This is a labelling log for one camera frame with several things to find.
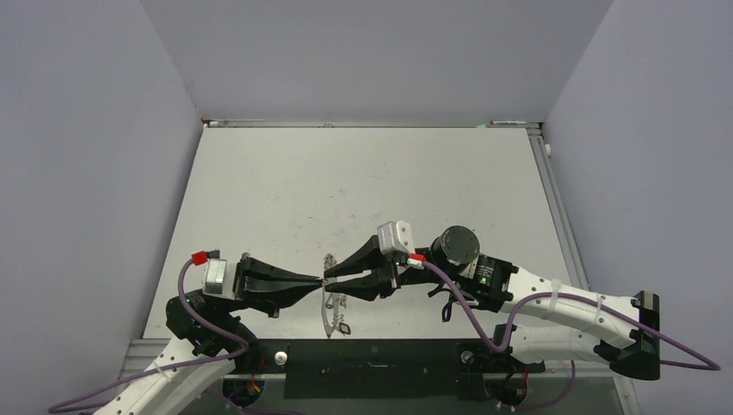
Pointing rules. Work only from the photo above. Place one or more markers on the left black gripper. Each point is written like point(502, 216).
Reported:
point(267, 287)

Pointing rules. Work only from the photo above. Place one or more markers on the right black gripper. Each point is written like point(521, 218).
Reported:
point(369, 258)

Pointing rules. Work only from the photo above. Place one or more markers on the grey key tag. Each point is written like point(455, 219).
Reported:
point(344, 328)

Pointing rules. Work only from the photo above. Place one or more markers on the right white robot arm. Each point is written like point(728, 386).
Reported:
point(546, 318)

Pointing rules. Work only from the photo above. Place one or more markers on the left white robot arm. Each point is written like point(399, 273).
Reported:
point(208, 341)

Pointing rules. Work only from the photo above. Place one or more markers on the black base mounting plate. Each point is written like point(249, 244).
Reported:
point(375, 369)

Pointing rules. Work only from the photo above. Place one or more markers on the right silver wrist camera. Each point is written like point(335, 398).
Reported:
point(395, 236)

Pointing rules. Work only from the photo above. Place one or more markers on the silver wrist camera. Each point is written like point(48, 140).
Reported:
point(214, 281)
point(395, 236)

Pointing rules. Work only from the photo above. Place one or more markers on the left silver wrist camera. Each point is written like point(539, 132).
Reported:
point(214, 281)

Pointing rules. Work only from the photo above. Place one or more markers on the aluminium frame rail back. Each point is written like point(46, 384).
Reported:
point(263, 123)

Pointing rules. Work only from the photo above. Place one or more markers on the aluminium frame rail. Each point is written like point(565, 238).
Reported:
point(542, 154)
point(263, 123)

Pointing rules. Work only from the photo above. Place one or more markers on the aluminium frame rail right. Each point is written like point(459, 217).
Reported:
point(542, 154)

